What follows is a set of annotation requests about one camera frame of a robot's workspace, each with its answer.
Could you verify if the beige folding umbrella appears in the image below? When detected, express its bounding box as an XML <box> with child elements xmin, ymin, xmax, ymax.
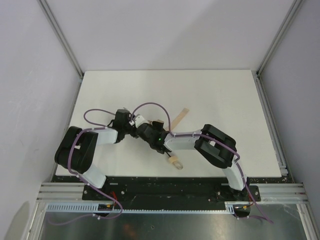
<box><xmin>146</xmin><ymin>107</ymin><xmax>191</xmax><ymax>171</ymax></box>

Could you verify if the aluminium frame profile right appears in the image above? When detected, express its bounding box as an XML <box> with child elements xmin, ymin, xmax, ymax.
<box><xmin>252</xmin><ymin>71</ymin><xmax>290</xmax><ymax>176</ymax></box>

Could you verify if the aluminium front frame beam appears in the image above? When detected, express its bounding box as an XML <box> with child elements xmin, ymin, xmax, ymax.
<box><xmin>36</xmin><ymin>182</ymin><xmax>309</xmax><ymax>204</ymax></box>

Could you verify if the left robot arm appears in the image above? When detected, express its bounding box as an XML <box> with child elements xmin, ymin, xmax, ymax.
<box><xmin>54</xmin><ymin>109</ymin><xmax>135</xmax><ymax>189</ymax></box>

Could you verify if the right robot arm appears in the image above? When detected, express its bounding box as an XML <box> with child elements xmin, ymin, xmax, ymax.
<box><xmin>135</xmin><ymin>121</ymin><xmax>248</xmax><ymax>201</ymax></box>

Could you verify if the right aluminium corner post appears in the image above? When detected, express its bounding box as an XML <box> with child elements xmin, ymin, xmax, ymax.
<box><xmin>256</xmin><ymin>0</ymin><xmax>305</xmax><ymax>76</ymax></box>

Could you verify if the white slotted cable duct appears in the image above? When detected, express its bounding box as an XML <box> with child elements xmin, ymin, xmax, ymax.
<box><xmin>46</xmin><ymin>201</ymin><xmax>237</xmax><ymax>215</ymax></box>

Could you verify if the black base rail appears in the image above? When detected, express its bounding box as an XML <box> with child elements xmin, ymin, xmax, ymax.
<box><xmin>49</xmin><ymin>174</ymin><xmax>262</xmax><ymax>210</ymax></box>

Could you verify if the aluminium corner post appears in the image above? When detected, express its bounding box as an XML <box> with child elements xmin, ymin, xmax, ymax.
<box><xmin>256</xmin><ymin>0</ymin><xmax>305</xmax><ymax>76</ymax></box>
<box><xmin>37</xmin><ymin>0</ymin><xmax>84</xmax><ymax>79</ymax></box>

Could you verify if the left aluminium corner post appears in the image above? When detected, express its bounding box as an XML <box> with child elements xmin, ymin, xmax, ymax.
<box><xmin>37</xmin><ymin>0</ymin><xmax>84</xmax><ymax>79</ymax></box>

